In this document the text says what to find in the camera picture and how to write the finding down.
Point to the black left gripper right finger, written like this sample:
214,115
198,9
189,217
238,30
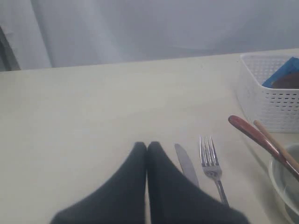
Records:
175,200

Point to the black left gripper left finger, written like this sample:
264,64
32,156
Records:
121,200

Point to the silver table knife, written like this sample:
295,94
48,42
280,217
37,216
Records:
186,164

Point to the silver fork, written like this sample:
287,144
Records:
210,165

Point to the brown wooden spoon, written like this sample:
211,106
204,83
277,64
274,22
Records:
261,140

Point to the wooden chopstick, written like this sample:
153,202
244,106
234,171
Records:
281,149

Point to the white perforated plastic basket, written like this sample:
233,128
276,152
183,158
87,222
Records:
277,109

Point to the brown round plate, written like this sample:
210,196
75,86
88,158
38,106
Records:
289,81

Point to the blue snack packet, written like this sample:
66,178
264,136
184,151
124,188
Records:
291,66

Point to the white backdrop curtain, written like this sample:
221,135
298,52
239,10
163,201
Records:
64,33

